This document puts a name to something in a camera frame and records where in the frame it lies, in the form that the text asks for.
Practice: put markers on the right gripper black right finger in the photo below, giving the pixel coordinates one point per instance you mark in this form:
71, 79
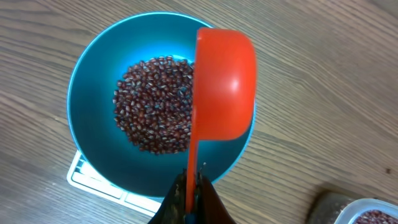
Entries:
209, 209

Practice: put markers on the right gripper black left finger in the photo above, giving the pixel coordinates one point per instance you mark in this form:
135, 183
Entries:
172, 209

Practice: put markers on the orange measuring scoop blue handle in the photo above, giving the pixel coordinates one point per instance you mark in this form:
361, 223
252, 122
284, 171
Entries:
224, 88

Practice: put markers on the white digital kitchen scale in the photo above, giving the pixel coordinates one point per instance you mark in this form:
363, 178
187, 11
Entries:
83, 176

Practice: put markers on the red beans in bowl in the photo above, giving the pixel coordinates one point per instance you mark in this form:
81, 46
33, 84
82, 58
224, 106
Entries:
153, 104

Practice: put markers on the blue metal bowl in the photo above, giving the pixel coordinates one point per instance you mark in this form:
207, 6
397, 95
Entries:
90, 107

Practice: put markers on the clear plastic bean container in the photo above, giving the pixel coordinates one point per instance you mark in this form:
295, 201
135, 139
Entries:
357, 208

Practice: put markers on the red beans in container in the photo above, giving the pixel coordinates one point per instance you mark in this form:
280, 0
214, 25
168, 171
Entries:
375, 217

